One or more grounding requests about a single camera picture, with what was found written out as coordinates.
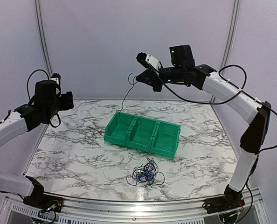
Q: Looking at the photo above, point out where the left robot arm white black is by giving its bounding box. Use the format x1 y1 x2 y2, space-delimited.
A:
0 80 74 208

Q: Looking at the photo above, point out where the black cable pile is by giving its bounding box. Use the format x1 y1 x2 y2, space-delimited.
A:
126 157 166 189

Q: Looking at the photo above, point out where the thin blue cable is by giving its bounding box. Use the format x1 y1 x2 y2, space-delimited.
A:
135 169 156 183

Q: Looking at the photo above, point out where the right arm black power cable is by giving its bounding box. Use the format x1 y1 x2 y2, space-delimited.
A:
156 64 277 150

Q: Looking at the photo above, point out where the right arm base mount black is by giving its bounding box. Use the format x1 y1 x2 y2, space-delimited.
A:
202 196 245 214

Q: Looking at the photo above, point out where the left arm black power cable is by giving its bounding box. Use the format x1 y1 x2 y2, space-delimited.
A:
27 69 61 128

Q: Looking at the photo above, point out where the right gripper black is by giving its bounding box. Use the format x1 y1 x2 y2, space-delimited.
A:
136 65 185 92

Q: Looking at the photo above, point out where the left aluminium corner post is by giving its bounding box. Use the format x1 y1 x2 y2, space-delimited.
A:
34 0 53 77

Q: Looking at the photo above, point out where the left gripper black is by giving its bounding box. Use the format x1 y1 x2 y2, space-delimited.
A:
45 91 73 120

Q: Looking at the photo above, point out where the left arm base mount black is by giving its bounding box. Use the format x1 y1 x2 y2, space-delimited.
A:
23 195 63 212

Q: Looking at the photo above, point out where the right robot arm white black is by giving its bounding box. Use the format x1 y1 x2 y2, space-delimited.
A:
136 45 271 209

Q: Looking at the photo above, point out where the aluminium corner post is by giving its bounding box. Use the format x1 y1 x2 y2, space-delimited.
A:
34 0 53 77
212 0 241 105

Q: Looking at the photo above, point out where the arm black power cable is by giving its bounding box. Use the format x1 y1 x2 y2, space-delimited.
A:
27 69 61 128
156 64 277 150

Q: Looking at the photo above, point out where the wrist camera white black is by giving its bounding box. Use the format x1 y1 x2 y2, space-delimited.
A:
136 52 163 70
50 73 62 97

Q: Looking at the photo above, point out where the green three-compartment plastic bin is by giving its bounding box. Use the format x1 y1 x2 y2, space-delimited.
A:
104 112 181 158

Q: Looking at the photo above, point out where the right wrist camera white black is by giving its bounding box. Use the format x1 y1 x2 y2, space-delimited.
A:
136 52 163 70

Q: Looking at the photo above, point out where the aluminium front frame rail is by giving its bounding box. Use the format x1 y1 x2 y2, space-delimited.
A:
0 188 270 224

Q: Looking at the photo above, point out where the right aluminium corner post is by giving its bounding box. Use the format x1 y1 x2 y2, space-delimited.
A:
212 0 241 105

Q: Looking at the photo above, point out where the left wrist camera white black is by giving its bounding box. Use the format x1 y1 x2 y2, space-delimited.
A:
50 73 62 97

